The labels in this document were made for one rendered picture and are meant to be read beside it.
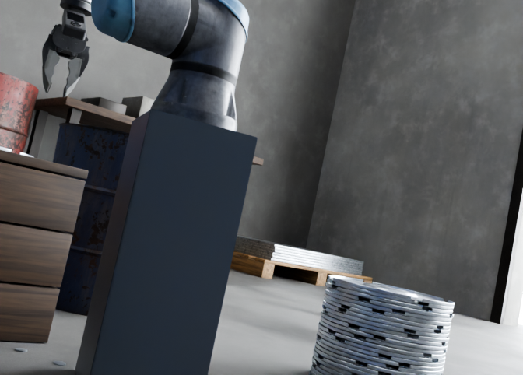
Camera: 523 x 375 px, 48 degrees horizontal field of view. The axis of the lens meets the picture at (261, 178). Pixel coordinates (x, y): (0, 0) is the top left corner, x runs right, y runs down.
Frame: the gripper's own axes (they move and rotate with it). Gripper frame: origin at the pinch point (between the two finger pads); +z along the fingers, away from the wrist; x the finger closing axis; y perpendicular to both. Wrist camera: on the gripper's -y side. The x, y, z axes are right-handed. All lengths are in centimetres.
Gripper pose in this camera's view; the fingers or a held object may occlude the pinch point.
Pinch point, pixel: (57, 88)
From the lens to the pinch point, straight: 138.9
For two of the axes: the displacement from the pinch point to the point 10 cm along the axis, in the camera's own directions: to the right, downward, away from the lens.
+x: -8.7, -2.3, -4.4
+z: -2.1, 9.7, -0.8
